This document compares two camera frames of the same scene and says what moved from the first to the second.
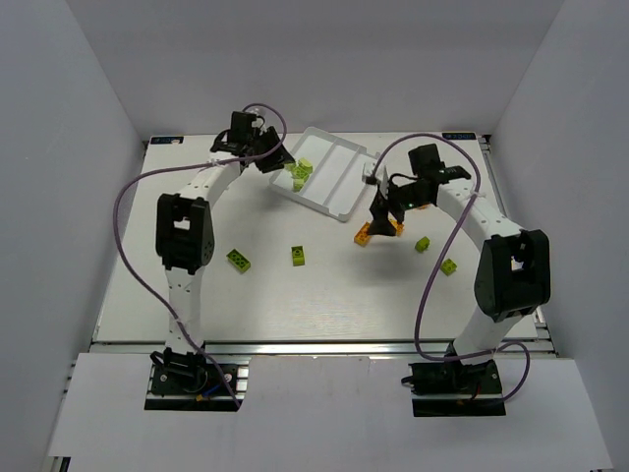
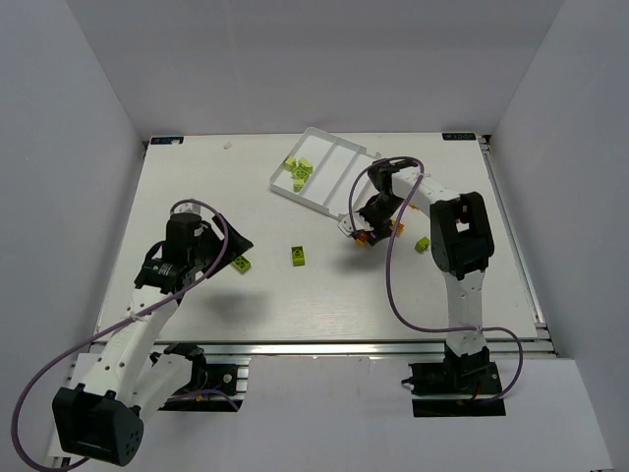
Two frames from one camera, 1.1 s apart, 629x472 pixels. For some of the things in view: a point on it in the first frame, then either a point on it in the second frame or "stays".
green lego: (300, 173) stays
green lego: (306, 164) stays
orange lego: (362, 236) stays
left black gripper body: (268, 148) -> (216, 244)
